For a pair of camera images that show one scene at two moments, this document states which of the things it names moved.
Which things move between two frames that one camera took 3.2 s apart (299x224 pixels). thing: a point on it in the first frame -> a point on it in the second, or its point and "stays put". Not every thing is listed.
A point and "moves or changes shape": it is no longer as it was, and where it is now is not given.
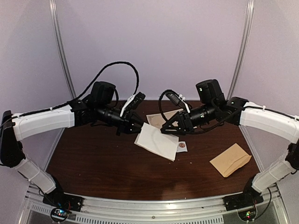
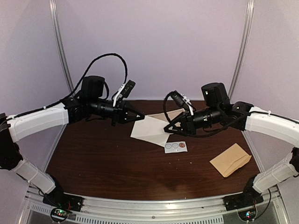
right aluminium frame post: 244,51 stays put
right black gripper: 179,117 stays put
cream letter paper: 153,140 moves or changes shape
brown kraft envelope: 231,160 stays put
